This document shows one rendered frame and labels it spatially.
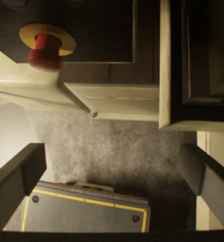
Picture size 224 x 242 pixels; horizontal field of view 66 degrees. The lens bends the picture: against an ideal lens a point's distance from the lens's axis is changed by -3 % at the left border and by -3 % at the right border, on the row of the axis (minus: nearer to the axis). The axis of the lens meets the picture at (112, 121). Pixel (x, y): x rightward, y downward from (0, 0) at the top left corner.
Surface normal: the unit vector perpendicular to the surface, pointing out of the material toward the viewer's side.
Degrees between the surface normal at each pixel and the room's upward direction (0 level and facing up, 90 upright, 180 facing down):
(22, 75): 0
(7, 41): 90
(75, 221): 0
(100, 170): 0
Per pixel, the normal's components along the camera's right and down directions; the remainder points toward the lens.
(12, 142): -0.11, -0.16
